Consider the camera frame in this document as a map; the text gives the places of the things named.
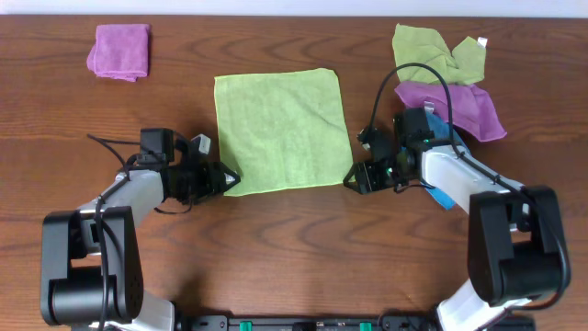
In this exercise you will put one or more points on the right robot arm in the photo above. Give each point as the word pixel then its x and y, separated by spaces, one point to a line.
pixel 517 254

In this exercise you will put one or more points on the light green cloth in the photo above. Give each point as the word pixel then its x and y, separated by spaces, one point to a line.
pixel 282 131

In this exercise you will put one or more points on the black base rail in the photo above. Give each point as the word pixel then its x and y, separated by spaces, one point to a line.
pixel 225 323

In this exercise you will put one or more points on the blue cloth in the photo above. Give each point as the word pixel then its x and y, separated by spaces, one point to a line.
pixel 441 131

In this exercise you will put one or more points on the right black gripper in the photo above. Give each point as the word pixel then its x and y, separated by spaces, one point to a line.
pixel 367 175

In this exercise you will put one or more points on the folded purple cloth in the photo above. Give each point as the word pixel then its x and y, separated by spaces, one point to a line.
pixel 121 51

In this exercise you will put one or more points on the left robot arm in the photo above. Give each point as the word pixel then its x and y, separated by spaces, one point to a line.
pixel 91 276

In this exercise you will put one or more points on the crumpled olive green cloth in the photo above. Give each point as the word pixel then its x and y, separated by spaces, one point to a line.
pixel 464 65

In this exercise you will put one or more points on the crumpled purple cloth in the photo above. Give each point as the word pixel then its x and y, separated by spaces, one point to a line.
pixel 472 107

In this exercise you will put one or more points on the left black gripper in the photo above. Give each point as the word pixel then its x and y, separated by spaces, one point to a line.
pixel 214 177

